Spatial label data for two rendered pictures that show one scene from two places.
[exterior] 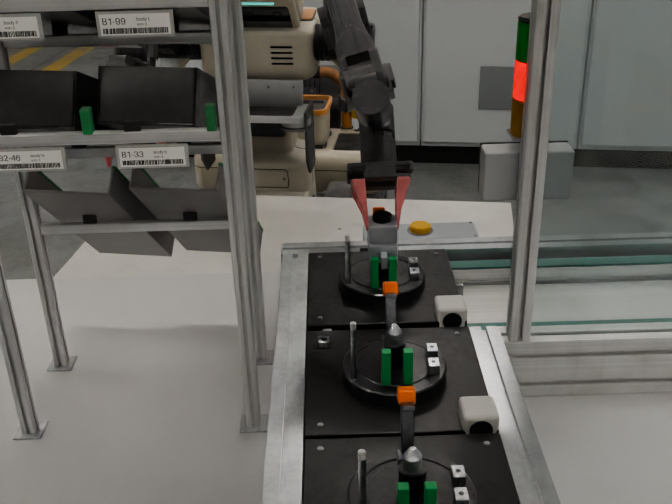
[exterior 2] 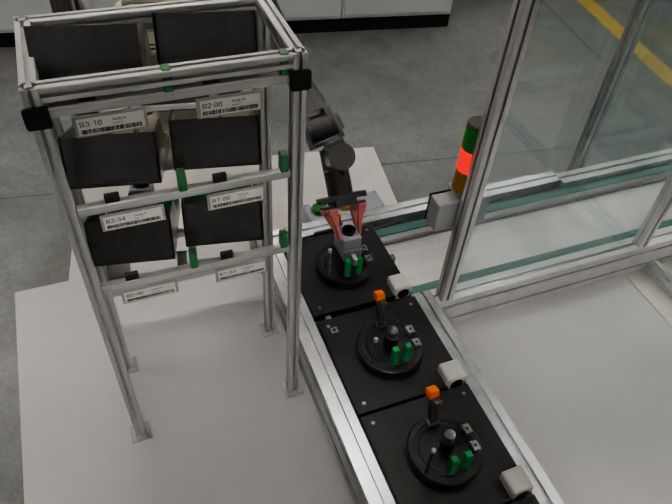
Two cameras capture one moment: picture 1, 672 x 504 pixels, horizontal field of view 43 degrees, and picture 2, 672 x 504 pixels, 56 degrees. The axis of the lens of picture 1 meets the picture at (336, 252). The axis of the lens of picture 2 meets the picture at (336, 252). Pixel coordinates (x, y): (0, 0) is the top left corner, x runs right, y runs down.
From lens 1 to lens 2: 0.62 m
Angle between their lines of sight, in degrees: 27
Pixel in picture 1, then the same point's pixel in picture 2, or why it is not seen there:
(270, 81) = not seen: hidden behind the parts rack
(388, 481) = (428, 443)
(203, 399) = (248, 374)
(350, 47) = (309, 105)
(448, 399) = (428, 363)
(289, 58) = not seen: hidden behind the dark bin
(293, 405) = (336, 388)
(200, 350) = (223, 330)
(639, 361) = (508, 294)
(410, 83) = not seen: outside the picture
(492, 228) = (370, 175)
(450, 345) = (411, 315)
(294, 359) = (318, 347)
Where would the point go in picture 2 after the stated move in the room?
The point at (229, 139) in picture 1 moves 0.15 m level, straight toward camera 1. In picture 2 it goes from (295, 249) to (337, 311)
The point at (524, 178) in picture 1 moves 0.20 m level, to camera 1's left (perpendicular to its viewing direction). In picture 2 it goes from (465, 220) to (374, 241)
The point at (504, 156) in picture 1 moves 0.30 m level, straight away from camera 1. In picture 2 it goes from (450, 205) to (414, 120)
